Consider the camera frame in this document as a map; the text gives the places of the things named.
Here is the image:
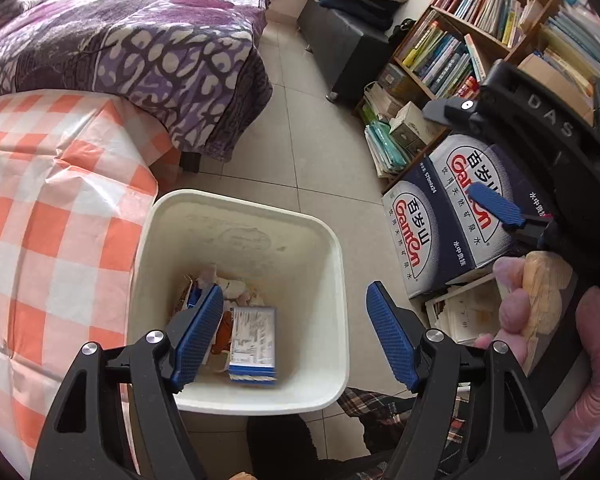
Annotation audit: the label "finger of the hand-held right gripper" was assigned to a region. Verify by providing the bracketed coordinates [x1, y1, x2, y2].
[467, 182, 561, 252]
[422, 60, 600, 161]

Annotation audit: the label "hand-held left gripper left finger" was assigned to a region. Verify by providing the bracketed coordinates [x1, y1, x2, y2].
[30, 284, 226, 480]

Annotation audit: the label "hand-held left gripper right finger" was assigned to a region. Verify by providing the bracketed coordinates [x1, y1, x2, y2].
[366, 281, 553, 480]

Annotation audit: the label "red instant noodle cup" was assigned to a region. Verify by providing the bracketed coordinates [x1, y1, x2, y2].
[212, 310, 235, 356]

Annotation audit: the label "blue white labelled carton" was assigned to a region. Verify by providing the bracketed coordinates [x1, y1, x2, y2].
[228, 306, 280, 387]

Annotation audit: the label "white plastic bin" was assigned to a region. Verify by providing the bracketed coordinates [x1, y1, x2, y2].
[129, 189, 350, 416]

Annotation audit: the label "blue white water carton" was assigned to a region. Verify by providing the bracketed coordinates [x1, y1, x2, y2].
[426, 132, 548, 281]
[382, 162, 481, 300]

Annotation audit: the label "stack of white papers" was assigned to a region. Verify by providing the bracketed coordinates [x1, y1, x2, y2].
[425, 272, 506, 346]

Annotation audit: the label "person's plaid trousers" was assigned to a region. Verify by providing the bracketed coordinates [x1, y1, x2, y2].
[337, 387, 473, 480]

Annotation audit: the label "brown wooden bookshelf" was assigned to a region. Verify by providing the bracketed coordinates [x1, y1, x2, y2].
[362, 0, 600, 196]

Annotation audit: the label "row of colourful books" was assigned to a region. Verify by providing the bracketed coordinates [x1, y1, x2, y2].
[432, 0, 546, 48]
[402, 22, 488, 101]

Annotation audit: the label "beige tissue box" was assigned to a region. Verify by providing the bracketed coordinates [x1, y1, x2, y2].
[390, 101, 451, 150]

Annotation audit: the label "stack of green folders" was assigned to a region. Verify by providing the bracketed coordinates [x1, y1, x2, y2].
[364, 120, 412, 178]

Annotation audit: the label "grey cardboard box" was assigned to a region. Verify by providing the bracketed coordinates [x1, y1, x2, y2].
[377, 62, 412, 96]

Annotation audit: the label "black fleece garment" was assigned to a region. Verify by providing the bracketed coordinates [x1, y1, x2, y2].
[245, 415, 366, 480]

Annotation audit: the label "black bag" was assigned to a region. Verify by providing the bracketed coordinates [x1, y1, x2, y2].
[389, 17, 418, 44]

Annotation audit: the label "stack of pale books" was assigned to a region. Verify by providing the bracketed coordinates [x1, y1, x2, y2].
[362, 82, 406, 126]

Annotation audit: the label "dark wooden bed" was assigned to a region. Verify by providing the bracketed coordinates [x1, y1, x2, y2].
[0, 0, 273, 174]

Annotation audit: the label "black storage bench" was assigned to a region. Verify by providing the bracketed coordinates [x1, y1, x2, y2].
[297, 0, 406, 106]

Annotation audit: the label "pile of dark clothes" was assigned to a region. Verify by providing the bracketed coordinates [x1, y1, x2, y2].
[317, 0, 411, 31]

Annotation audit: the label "purple patterned blanket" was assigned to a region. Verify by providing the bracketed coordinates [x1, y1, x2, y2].
[0, 0, 273, 163]

